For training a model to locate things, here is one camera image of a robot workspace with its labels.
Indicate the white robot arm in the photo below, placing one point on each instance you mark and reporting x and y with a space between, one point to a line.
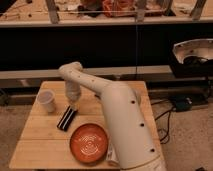
128 130

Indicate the silver metal dome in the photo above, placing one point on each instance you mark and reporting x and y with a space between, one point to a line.
196 47

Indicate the black power adapter box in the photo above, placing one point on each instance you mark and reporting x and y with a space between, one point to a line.
181 103

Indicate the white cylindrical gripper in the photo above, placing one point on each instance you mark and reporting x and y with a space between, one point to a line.
73 93

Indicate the wooden table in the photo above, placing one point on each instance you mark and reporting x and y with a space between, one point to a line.
43 146

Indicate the white plastic bottle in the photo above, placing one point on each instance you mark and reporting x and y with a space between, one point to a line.
111 157

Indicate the orange round plate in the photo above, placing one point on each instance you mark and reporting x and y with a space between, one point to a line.
89 143

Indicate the orange object on shelf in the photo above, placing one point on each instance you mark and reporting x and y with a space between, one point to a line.
118 8

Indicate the translucent plastic cup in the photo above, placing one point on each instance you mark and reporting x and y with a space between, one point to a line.
46 100

